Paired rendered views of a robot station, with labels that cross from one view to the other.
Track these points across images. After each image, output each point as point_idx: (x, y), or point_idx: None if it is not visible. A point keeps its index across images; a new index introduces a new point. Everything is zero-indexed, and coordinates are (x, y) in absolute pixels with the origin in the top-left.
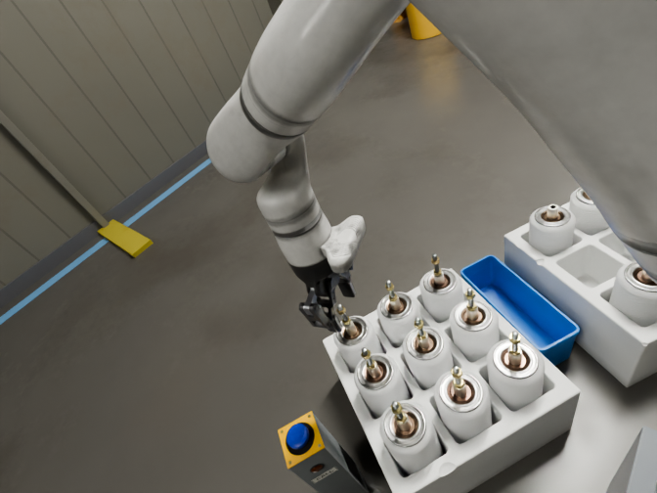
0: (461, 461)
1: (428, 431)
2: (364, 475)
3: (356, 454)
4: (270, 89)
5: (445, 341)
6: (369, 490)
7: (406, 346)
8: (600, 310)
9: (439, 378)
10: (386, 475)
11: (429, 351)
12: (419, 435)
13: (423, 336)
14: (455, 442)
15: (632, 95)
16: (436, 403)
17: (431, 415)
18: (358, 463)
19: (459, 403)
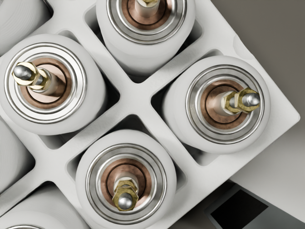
0: (227, 26)
1: (228, 60)
2: (213, 198)
3: (188, 217)
4: None
5: (37, 39)
6: (229, 187)
7: (56, 123)
8: None
9: (119, 49)
10: (271, 140)
11: (66, 70)
12: (240, 73)
13: (45, 73)
14: (202, 37)
15: None
16: (167, 54)
17: (164, 77)
18: (199, 211)
19: (170, 5)
